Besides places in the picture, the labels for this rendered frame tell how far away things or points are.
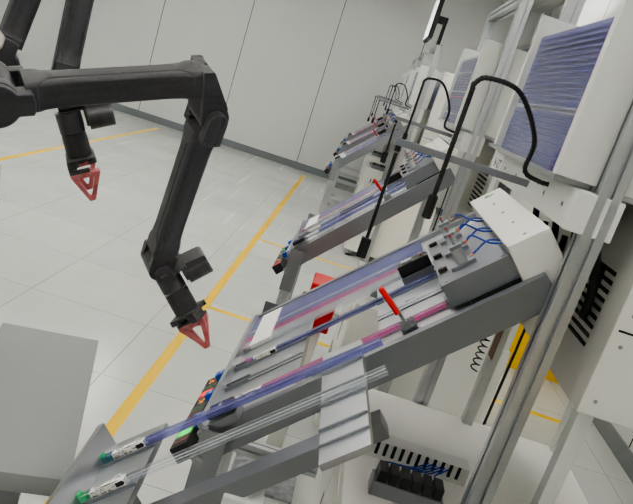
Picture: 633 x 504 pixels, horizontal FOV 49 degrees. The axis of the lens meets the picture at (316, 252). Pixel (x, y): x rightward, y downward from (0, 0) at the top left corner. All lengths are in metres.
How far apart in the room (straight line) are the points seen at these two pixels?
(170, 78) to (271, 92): 8.81
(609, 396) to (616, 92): 0.53
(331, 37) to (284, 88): 0.95
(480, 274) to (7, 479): 0.93
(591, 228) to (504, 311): 0.21
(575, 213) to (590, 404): 0.36
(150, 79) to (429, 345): 0.69
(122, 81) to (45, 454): 0.71
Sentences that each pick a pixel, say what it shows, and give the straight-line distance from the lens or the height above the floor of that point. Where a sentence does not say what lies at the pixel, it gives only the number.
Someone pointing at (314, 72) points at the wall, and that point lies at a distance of 10.03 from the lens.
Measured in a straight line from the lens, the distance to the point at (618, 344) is 1.34.
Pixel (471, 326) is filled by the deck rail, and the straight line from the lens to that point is 1.27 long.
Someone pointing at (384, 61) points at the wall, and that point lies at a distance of 10.01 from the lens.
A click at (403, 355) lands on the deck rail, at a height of 1.00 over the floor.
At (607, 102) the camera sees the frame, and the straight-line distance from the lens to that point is 1.23.
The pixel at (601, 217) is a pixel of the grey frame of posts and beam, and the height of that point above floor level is 1.35.
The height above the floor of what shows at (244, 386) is 0.76.
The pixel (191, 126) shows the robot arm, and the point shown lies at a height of 1.26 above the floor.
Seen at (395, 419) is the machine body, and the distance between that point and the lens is 1.95.
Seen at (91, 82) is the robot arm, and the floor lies 1.30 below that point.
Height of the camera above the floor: 1.43
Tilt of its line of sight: 14 degrees down
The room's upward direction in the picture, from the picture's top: 18 degrees clockwise
